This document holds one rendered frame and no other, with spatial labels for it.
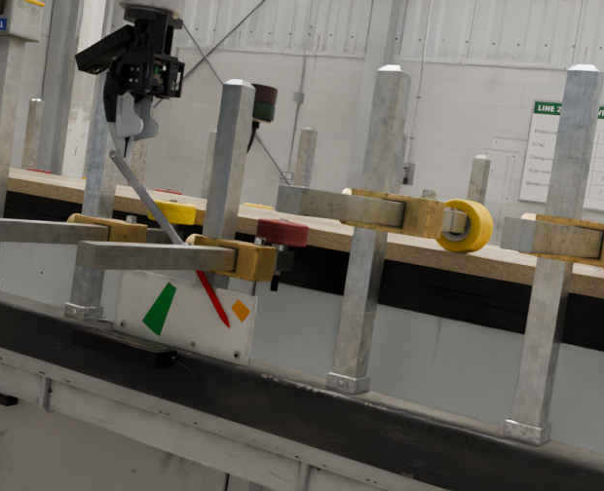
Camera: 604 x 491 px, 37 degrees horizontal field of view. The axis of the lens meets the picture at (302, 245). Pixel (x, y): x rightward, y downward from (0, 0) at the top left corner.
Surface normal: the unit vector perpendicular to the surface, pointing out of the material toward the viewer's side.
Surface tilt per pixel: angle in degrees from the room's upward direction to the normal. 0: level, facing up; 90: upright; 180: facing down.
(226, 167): 90
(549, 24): 90
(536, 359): 90
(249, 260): 90
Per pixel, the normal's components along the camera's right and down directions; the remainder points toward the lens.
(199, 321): -0.52, -0.03
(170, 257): 0.84, 0.15
